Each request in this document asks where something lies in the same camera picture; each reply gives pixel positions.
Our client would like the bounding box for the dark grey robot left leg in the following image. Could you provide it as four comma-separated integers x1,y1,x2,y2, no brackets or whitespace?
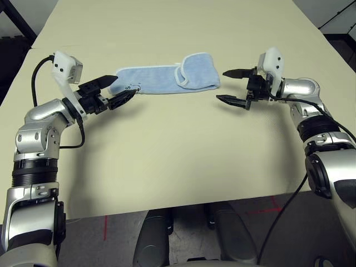
132,209,174,267

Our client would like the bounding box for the black left camera cable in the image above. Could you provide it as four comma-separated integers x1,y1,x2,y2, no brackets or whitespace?
31,55,86,149

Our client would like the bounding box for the black foam floor mat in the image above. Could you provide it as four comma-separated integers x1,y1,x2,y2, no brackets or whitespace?
0,35,34,103
324,32,356,70

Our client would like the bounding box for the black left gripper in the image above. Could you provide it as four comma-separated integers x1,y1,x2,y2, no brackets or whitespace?
75,74,137,115

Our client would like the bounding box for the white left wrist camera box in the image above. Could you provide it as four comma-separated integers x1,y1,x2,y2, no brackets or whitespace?
51,50,84,120

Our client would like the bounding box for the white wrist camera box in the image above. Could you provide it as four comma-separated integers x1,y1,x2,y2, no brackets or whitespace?
257,46,285,102
51,50,84,120

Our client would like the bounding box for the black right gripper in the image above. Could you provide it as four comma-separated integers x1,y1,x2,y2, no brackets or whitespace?
216,66,272,111

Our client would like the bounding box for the beige side table black frame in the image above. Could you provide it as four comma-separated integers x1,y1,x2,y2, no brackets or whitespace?
0,0,38,42

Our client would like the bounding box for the light grey robot torso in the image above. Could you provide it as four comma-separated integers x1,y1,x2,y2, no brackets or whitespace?
166,257,279,267

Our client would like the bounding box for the light blue towel white trim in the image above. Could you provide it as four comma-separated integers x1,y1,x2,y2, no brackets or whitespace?
110,52,221,95

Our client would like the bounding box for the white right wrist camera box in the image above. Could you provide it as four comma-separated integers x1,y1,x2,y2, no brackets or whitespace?
257,46,285,102

